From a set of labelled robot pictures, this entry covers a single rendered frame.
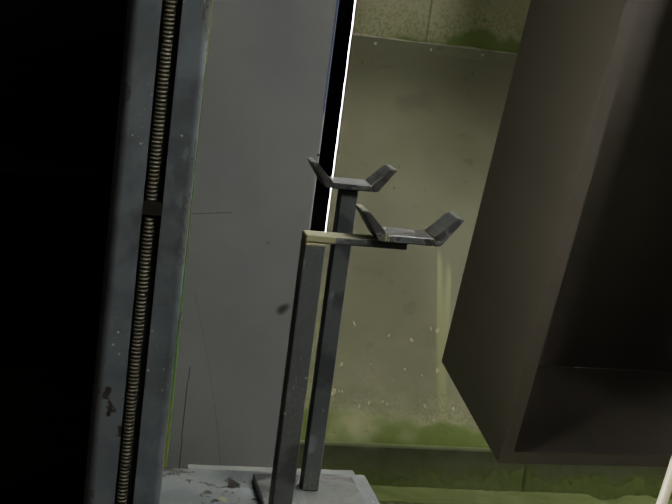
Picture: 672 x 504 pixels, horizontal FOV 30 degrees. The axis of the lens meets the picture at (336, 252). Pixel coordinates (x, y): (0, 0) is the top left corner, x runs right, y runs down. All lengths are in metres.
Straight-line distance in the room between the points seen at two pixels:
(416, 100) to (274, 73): 1.94
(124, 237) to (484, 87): 2.57
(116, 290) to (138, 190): 0.08
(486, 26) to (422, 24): 0.18
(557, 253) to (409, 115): 1.35
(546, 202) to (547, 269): 0.11
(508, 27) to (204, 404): 2.17
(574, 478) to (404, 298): 0.62
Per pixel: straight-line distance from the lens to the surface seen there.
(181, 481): 1.22
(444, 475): 3.15
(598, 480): 3.30
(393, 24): 3.45
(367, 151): 3.30
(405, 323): 3.17
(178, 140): 0.97
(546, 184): 2.15
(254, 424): 1.59
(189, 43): 0.96
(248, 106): 1.48
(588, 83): 2.05
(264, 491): 1.20
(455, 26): 3.50
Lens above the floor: 1.29
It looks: 13 degrees down
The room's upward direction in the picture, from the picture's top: 8 degrees clockwise
